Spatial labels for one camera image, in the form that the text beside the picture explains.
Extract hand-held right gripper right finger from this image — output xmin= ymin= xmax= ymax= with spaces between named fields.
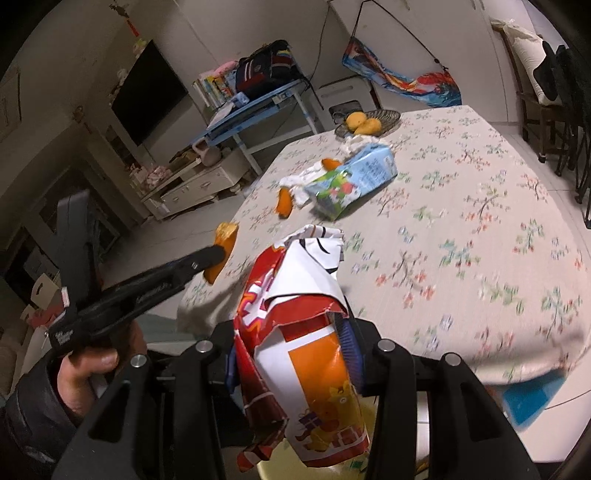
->
xmin=339 ymin=314 xmax=542 ymax=480

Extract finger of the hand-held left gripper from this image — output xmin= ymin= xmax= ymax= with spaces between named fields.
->
xmin=182 ymin=244 xmax=228 ymax=280

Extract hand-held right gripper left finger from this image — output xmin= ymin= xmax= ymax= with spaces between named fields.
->
xmin=51 ymin=320 xmax=259 ymax=480

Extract red orange snack bag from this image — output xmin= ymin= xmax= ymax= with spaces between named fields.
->
xmin=232 ymin=224 xmax=371 ymax=472

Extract white tissue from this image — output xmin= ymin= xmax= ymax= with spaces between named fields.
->
xmin=278 ymin=166 xmax=333 ymax=208

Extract person's left forearm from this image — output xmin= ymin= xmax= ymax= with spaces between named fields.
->
xmin=0 ymin=357 xmax=81 ymax=480

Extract person's left hand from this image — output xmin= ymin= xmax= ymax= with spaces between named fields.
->
xmin=59 ymin=318 xmax=148 ymax=428

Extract white cardboard box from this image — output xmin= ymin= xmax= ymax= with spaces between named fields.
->
xmin=18 ymin=272 xmax=63 ymax=324

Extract white television cabinet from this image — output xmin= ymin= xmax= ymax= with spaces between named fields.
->
xmin=139 ymin=148 xmax=254 ymax=221

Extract pink kettlebell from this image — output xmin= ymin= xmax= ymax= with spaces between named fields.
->
xmin=191 ymin=138 xmax=222 ymax=168

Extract blue study desk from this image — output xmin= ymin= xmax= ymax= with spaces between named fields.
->
xmin=191 ymin=78 xmax=326 ymax=176

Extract floral tablecloth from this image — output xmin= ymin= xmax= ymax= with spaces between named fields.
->
xmin=178 ymin=105 xmax=591 ymax=384

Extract blue white milk carton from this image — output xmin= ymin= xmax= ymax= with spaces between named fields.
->
xmin=305 ymin=136 xmax=399 ymax=220

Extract row of books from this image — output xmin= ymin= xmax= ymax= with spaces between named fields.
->
xmin=196 ymin=74 xmax=238 ymax=109

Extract blue patterned table cover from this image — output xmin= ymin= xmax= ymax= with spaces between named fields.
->
xmin=489 ymin=369 xmax=578 ymax=428

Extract dark striped backpack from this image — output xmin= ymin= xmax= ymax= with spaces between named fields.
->
xmin=235 ymin=39 xmax=296 ymax=100

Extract white plastic stool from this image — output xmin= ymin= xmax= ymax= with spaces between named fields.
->
xmin=318 ymin=78 xmax=376 ymax=132

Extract grey glass fruit plate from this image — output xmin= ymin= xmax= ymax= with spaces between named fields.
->
xmin=335 ymin=109 xmax=402 ymax=138

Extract colourful printed hanging bag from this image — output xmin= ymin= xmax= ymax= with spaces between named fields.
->
xmin=342 ymin=0 xmax=462 ymax=108

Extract wooden chair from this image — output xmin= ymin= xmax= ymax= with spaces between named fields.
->
xmin=492 ymin=18 xmax=568 ymax=162

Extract black folding chair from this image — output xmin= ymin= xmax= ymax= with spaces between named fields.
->
xmin=531 ymin=41 xmax=591 ymax=229

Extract black wall television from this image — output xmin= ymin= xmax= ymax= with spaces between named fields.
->
xmin=111 ymin=39 xmax=189 ymax=147

